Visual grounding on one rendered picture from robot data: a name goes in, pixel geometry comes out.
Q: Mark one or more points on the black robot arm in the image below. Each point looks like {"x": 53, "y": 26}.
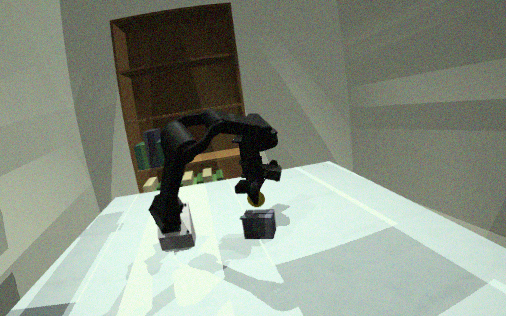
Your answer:
{"x": 252, "y": 132}

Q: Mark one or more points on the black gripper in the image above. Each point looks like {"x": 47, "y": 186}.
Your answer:
{"x": 251, "y": 185}

